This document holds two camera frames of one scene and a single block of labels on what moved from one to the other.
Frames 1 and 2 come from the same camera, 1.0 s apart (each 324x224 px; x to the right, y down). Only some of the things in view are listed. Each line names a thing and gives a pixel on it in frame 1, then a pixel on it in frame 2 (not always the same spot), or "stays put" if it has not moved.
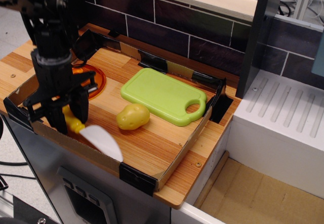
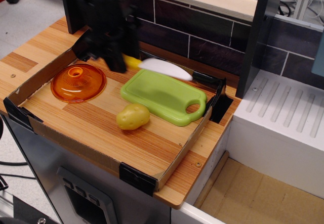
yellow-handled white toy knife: [102, 138] → [158, 66]
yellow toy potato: [132, 116] stays put
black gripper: [56, 81] → [114, 31]
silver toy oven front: [81, 188] stays put
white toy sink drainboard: [279, 126] stays put
